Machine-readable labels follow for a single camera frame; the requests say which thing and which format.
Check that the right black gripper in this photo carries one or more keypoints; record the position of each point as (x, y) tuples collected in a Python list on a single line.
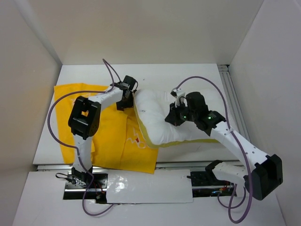
[(172, 117)]

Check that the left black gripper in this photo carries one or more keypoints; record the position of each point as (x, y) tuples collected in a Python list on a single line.
[(120, 105)]

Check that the white pillow with yellow edge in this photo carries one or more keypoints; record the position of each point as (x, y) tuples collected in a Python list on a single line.
[(152, 107)]

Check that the yellow pillowcase with white print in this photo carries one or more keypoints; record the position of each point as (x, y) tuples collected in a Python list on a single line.
[(118, 143)]

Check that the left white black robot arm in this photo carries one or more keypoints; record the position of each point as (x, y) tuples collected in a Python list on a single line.
[(84, 122)]

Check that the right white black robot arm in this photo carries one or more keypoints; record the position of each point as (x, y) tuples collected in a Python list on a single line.
[(261, 173)]

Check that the white cover plate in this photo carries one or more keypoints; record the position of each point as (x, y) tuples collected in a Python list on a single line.
[(164, 186)]

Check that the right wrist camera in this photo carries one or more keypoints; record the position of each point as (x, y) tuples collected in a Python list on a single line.
[(178, 94)]

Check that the aluminium rail front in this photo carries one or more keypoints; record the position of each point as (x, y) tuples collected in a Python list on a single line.
[(159, 165)]

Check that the aluminium rail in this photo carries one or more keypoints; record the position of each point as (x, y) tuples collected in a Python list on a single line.
[(233, 100), (159, 165)]

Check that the aluminium rail right side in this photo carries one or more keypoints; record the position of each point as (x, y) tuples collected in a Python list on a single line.
[(233, 100)]

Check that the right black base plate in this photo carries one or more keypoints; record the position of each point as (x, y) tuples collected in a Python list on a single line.
[(203, 185)]

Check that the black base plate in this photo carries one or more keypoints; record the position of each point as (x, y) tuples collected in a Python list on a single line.
[(203, 185), (74, 189)]

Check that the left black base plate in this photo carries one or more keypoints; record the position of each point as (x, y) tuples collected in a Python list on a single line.
[(74, 189)]

